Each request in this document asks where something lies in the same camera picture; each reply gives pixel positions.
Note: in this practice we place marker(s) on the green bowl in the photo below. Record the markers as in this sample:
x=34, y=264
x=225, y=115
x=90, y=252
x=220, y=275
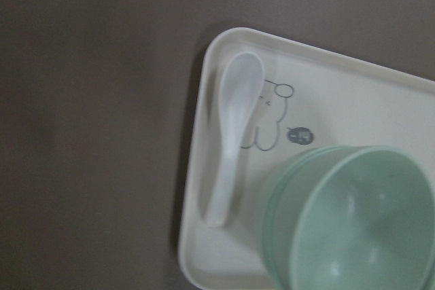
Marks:
x=355, y=218
x=265, y=195
x=288, y=167

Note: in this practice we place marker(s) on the white ceramic spoon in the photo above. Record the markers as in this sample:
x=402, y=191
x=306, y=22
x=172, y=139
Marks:
x=238, y=89

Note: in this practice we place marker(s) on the beige rabbit serving tray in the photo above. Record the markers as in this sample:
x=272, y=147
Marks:
x=311, y=98

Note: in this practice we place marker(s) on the green bowl on tray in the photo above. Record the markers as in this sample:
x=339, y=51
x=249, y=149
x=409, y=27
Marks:
x=265, y=195

